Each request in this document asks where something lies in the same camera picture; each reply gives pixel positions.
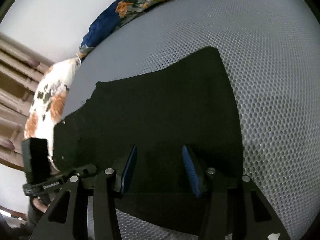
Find beige patterned curtain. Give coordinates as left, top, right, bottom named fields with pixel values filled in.
left=0, top=34, right=54, bottom=171

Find white floral pillow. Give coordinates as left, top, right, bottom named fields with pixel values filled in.
left=23, top=57, right=81, bottom=173

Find person's left hand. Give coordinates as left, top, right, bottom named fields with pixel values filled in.
left=31, top=198, right=50, bottom=213

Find black pants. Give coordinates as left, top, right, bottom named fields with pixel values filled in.
left=53, top=47, right=242, bottom=235

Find grey mesh mattress cover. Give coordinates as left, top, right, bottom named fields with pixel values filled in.
left=63, top=0, right=319, bottom=239

